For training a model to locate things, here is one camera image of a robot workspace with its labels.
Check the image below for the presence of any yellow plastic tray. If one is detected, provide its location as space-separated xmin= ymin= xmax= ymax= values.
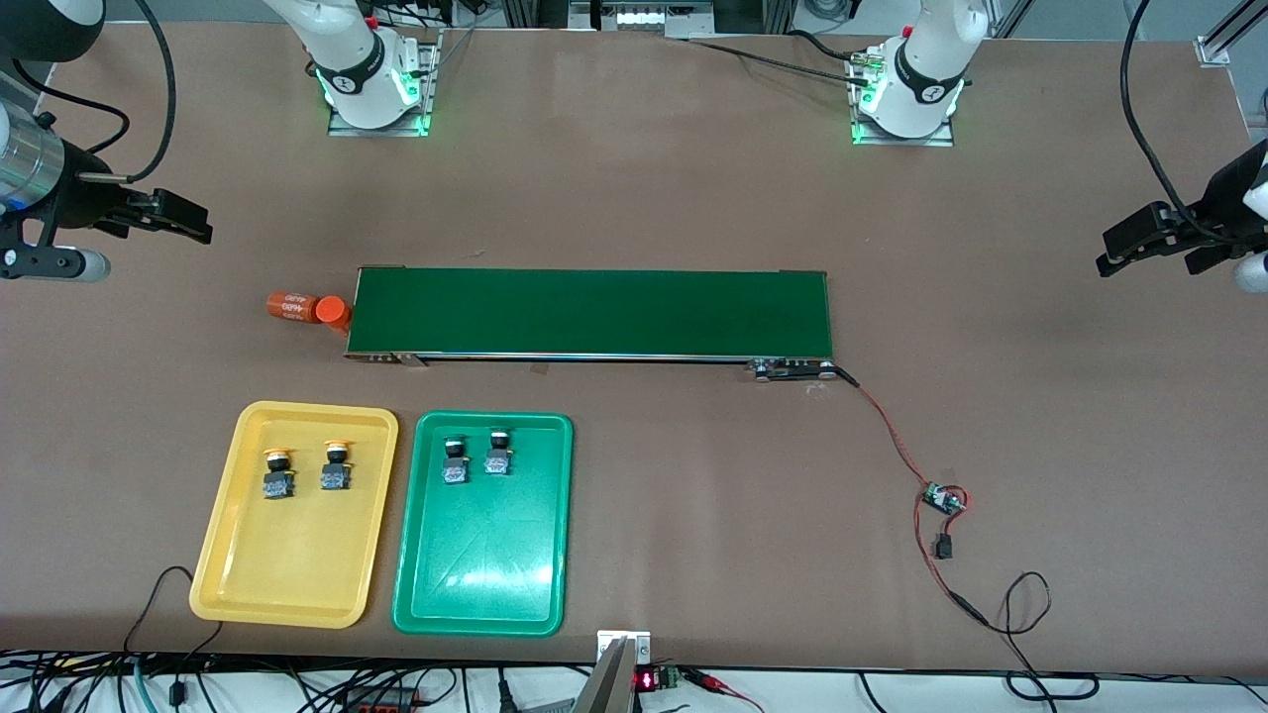
xmin=188 ymin=400 xmax=399 ymax=630

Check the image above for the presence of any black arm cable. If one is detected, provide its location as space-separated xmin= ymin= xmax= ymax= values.
xmin=8 ymin=0 xmax=178 ymax=185
xmin=1119 ymin=0 xmax=1227 ymax=245

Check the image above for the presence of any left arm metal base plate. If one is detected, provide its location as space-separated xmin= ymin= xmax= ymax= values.
xmin=850 ymin=50 xmax=957 ymax=148

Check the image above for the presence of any yellow push button switch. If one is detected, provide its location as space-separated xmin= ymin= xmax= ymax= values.
xmin=319 ymin=439 xmax=356 ymax=493
xmin=263 ymin=449 xmax=299 ymax=501

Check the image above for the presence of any thin black cable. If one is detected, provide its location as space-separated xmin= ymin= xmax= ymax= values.
xmin=124 ymin=565 xmax=224 ymax=660

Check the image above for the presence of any silver camera mount bracket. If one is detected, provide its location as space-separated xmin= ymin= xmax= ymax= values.
xmin=573 ymin=630 xmax=652 ymax=713

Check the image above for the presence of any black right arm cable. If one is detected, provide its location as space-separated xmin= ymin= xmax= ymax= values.
xmin=8 ymin=0 xmax=178 ymax=185

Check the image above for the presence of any green conveyor belt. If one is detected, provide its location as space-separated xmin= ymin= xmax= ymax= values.
xmin=344 ymin=265 xmax=838 ymax=383

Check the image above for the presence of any black power strip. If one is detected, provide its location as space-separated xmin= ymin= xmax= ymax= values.
xmin=342 ymin=686 xmax=422 ymax=713

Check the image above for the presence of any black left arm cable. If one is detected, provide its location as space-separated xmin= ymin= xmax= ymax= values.
xmin=1119 ymin=0 xmax=1227 ymax=245

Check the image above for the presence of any black table cable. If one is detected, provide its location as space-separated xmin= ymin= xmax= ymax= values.
xmin=684 ymin=30 xmax=868 ymax=80

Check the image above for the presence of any red clip lead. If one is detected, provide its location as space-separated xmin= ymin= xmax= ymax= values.
xmin=684 ymin=668 xmax=766 ymax=713

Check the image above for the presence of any black looped cable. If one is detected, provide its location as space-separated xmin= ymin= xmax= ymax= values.
xmin=976 ymin=571 xmax=1101 ymax=702

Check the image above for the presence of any red and black wire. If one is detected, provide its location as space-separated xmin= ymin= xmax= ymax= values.
xmin=837 ymin=366 xmax=992 ymax=627

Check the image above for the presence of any grey box with white lights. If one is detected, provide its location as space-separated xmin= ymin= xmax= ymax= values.
xmin=570 ymin=0 xmax=714 ymax=39

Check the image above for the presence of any green plastic tray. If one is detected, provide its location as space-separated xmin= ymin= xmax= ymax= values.
xmin=391 ymin=410 xmax=575 ymax=637

